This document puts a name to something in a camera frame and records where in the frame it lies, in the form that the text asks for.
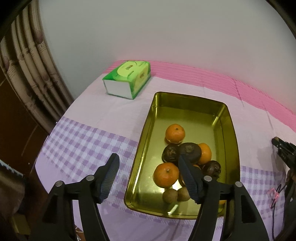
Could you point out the brown longan fruit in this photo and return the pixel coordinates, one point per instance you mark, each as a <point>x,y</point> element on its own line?
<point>170,196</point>
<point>183,194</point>

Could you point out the green tissue pack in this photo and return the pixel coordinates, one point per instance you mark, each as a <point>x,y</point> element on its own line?
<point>128,79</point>

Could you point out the pink purple checked tablecloth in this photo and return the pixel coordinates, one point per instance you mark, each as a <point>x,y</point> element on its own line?
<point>235,120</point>

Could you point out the partly hidden tangerine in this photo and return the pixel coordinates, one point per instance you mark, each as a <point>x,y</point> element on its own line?
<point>165,175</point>

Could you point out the gold metal tin tray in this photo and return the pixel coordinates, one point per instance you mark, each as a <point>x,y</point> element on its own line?
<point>204,121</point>

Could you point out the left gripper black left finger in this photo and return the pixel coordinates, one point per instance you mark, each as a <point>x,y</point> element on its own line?
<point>105,176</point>

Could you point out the tangerine with stem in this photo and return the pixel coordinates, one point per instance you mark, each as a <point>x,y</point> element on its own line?
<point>175,134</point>

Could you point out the orange tangerine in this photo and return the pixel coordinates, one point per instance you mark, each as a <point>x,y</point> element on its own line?
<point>206,154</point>

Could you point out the dark mangosteen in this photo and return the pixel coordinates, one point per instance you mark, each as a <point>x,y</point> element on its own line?
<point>191,150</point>
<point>171,154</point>

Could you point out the brown wooden door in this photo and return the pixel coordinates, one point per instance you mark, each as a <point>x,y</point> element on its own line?
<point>21,136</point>

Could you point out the small dark fruit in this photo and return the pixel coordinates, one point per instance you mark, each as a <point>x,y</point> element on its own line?
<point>212,168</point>

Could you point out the dark mangosteen in tray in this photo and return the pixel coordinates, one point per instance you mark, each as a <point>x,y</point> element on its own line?
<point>171,154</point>

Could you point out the beige patterned curtain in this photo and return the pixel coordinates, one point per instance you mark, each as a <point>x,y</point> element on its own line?
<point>30,69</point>

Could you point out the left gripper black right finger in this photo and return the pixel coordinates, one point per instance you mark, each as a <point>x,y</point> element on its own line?
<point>192,177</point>

